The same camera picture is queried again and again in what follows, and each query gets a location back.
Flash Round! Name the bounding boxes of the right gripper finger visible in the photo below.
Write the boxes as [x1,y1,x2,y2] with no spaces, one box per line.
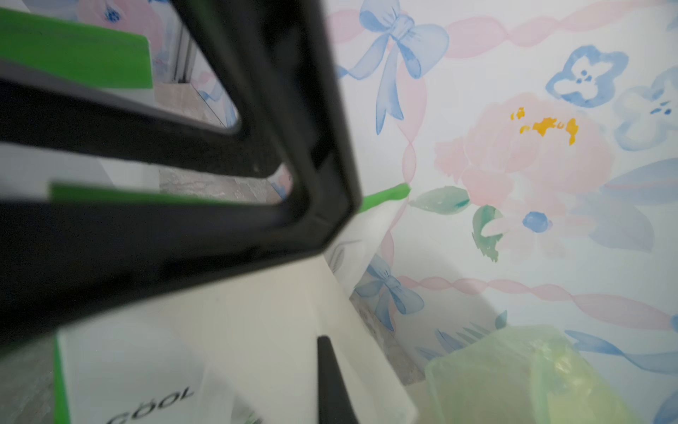
[317,336,358,424]

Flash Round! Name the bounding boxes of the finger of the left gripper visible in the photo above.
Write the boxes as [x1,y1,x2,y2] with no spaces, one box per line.
[1,1,362,345]

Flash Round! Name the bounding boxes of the green white bag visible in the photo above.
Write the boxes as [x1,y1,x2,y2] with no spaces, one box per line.
[1,1,159,199]
[52,182,420,424]

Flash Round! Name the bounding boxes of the green bin liner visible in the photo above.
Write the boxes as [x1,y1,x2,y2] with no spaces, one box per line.
[425,326,640,423]

